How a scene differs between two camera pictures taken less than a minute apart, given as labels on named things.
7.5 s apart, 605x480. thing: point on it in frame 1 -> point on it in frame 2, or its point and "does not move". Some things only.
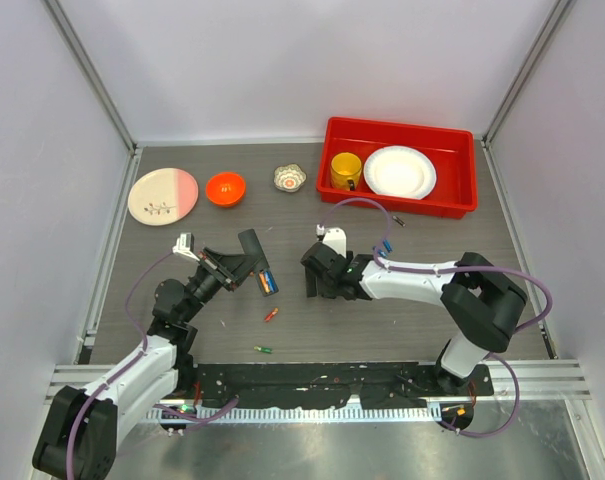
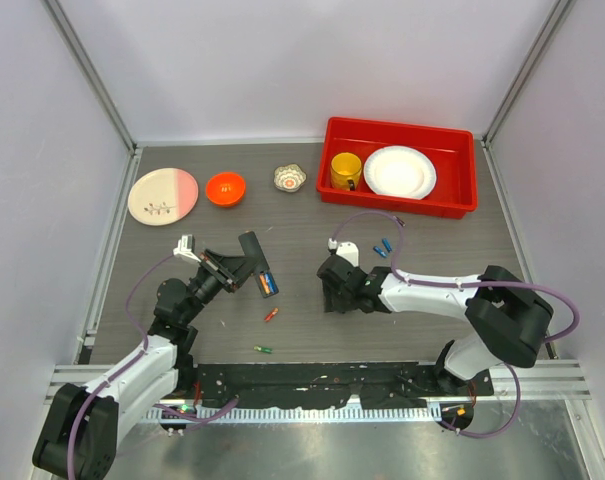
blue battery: x=271 y=283 does not move
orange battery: x=264 y=281 does not move
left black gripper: x=232 y=268 does not move
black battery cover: x=312 y=288 -> x=330 y=295
